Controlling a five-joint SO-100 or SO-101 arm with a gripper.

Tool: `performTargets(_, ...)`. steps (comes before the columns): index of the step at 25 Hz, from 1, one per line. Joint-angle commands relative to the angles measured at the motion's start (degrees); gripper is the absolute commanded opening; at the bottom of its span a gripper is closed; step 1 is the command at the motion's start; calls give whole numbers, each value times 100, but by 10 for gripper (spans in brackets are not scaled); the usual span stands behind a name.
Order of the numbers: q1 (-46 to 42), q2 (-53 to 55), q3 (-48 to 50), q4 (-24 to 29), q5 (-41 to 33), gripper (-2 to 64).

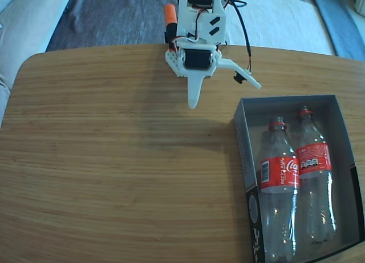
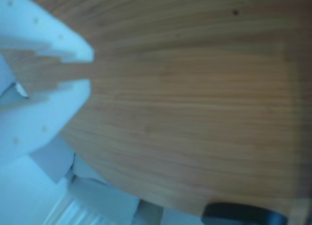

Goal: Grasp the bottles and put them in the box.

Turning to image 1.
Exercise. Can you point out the white sofa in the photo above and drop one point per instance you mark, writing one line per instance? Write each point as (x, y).
(22, 32)

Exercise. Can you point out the dark grey rug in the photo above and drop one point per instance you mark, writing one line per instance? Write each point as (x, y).
(114, 17)

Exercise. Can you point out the blue fabric strip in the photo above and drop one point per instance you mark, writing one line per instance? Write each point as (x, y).
(342, 32)

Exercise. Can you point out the grey cardboard box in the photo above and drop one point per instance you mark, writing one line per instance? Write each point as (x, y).
(339, 217)

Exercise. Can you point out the white cloth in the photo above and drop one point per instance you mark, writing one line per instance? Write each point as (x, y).
(285, 26)

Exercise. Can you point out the white upholstered furniture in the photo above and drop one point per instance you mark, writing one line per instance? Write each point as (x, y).
(360, 4)

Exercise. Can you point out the clear bottle with red label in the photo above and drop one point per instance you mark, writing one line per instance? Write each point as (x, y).
(280, 174)
(315, 160)

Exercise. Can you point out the flat white camera mount plate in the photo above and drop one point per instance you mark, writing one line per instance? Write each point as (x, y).
(231, 64)

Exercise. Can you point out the orange and black clamp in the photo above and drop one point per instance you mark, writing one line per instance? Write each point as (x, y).
(170, 13)

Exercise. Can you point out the small black camera module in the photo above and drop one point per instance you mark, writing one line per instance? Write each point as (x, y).
(238, 78)

